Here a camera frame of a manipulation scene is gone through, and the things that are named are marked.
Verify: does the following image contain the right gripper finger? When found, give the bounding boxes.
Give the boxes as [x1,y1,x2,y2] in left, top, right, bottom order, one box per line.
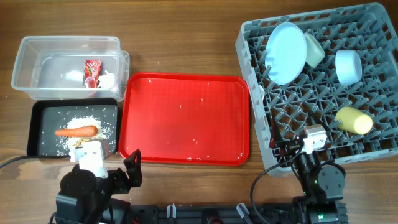
[269,117,283,149]
[308,111,330,131]

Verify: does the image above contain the yellow plastic cup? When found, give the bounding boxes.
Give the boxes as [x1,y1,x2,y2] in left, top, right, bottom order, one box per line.
[335,106,373,134]

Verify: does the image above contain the orange carrot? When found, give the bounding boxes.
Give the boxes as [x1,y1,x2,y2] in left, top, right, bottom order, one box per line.
[55,126,98,138]

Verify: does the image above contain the rice and food scraps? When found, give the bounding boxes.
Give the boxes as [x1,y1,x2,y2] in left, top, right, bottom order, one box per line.
[37,105,118,156]

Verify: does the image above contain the light blue bowl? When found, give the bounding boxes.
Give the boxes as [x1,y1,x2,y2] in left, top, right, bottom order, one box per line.
[335,50,362,85]

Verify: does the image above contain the green bowl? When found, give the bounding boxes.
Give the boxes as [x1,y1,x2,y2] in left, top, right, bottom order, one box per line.
[304,32,325,68]

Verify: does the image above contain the light blue plate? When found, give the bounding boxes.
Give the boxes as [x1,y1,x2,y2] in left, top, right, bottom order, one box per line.
[264,22,307,85]

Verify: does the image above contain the white tissue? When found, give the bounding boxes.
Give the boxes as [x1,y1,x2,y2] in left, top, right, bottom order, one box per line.
[98,70,115,89]

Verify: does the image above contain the red snack wrapper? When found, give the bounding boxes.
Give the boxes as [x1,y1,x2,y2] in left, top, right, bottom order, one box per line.
[83,59,101,88]

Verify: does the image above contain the white plastic spoon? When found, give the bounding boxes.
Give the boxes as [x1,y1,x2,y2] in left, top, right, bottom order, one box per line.
[259,85,265,100]

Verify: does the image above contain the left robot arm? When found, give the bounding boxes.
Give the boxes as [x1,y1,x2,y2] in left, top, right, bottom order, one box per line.
[49,149,142,223]

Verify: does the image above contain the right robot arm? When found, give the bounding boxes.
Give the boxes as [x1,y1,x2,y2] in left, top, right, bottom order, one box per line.
[270,111,348,224]

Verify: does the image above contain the grey dishwasher rack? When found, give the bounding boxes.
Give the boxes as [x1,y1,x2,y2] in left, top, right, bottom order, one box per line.
[235,3,397,176]

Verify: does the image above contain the black food waste tray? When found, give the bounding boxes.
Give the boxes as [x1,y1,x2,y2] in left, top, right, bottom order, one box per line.
[27,98,120,157]

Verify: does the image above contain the clear plastic waste bin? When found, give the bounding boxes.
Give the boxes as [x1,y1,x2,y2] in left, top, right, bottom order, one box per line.
[11,36,130,101]

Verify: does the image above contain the red serving tray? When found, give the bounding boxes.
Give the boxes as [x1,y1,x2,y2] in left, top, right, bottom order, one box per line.
[118,72,250,166]

